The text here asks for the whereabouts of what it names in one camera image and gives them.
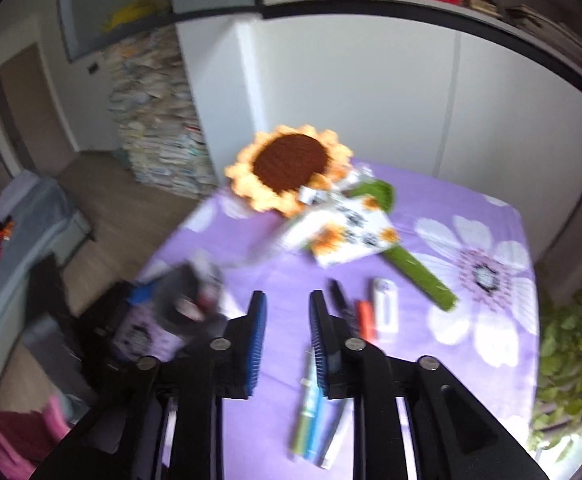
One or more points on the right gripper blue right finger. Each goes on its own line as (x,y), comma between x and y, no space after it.
(454,436)

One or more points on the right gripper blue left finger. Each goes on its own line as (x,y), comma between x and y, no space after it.
(165,420)

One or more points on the grey felt pen holder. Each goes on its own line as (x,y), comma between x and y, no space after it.
(175,309)

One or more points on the white correction tape dispenser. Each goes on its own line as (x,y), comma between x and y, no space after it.
(385,305)

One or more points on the green gel pen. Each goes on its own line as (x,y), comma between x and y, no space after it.
(299,434)

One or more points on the blue gel pen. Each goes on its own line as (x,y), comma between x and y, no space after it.
(316,424)

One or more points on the orange utility knife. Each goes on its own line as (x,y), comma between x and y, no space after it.
(366,320)

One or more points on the black marker pen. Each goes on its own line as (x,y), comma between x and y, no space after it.
(344,308)

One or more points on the grey sofa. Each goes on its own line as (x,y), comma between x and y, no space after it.
(46,221)

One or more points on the green potted plant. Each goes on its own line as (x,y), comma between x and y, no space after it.
(557,414)

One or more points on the purple floral tablecloth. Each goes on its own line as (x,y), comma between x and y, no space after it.
(474,244)

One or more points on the sunflower greeting card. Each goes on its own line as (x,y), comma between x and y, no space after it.
(341,230)

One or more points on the tall stack of magazines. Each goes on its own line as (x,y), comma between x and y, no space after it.
(154,110)

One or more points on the crochet sunflower with green stem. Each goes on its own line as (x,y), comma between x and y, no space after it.
(269,172)

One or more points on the white printed ribbon bow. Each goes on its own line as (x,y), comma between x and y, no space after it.
(316,197)

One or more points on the yellow plush toy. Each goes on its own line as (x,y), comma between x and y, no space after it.
(135,11)

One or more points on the white bookcase with shelves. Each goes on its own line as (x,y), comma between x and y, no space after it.
(416,84)

